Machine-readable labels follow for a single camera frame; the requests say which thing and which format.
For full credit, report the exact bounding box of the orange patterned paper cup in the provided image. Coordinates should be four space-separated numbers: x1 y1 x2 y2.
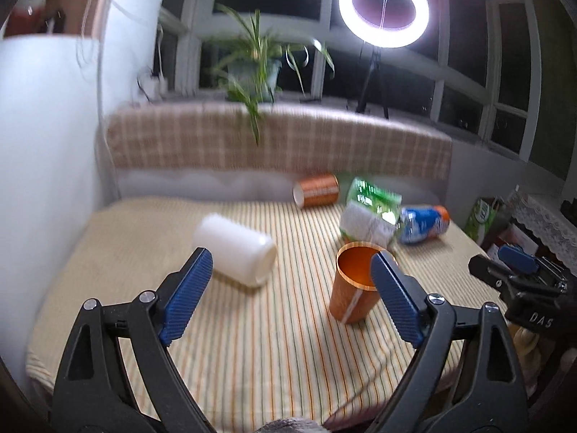
329 241 391 324

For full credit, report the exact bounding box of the white plastic cup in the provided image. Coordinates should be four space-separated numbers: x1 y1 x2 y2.
192 213 278 287

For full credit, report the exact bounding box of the right hand in knit glove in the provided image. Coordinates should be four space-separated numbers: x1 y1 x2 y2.
512 327 542 392

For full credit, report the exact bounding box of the red cardboard box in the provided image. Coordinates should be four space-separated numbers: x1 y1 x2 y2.
481 224 538 261

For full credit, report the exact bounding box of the green white paper bag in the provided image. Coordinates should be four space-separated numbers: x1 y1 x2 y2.
463 197 504 245

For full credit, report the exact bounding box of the white lace cloth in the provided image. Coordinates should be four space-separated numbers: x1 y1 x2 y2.
511 193 577 275

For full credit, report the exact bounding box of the blue orange drink bottle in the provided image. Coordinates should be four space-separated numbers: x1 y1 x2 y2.
396 205 451 244

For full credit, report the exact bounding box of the green label plastic bottle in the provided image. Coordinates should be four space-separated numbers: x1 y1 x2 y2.
339 201 397 248

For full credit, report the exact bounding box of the striped yellow table cloth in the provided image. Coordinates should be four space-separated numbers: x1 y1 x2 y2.
25 195 506 433

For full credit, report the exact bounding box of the black tripod stand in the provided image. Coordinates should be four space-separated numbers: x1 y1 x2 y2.
355 48 389 119

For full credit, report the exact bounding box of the plaid beige sill cloth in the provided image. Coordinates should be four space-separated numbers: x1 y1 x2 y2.
107 101 453 181

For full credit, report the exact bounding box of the white power strip with plugs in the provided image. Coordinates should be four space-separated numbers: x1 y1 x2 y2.
136 67 168 103

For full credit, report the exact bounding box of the spider plant in green pot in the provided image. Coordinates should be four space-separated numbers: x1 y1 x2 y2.
208 3 335 144

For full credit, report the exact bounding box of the small black jar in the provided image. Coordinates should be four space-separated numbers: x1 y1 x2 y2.
39 9 66 34

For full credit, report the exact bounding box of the red white ceramic vase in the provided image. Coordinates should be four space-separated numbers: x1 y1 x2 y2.
3 0 47 38

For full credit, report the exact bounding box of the white ring light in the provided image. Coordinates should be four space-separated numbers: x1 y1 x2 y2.
338 0 430 49

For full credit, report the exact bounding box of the white charging cable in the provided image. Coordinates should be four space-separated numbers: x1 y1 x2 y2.
73 0 163 74

